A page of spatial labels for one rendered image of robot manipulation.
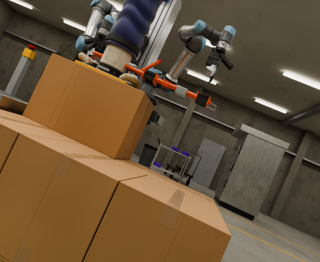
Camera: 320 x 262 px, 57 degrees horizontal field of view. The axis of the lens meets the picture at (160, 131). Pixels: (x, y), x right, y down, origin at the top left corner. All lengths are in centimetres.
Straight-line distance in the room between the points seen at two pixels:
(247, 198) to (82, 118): 663
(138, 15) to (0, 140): 113
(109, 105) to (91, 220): 79
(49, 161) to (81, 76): 78
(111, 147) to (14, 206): 66
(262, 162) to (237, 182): 81
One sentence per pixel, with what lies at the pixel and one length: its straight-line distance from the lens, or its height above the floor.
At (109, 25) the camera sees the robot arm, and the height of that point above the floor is 136.
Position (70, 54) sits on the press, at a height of 206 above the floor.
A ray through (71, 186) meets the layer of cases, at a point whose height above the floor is 46.
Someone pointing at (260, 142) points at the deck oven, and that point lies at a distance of 801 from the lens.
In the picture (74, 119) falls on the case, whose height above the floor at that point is 65.
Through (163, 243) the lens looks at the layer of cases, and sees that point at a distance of 101.
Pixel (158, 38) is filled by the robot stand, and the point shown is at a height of 156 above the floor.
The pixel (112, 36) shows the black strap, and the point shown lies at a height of 119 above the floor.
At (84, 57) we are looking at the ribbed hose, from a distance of 187.
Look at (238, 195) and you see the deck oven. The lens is 792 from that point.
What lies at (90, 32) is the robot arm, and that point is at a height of 132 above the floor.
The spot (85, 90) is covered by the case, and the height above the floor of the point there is 82.
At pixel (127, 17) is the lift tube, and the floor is 133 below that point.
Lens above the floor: 70
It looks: 3 degrees up
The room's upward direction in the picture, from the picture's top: 24 degrees clockwise
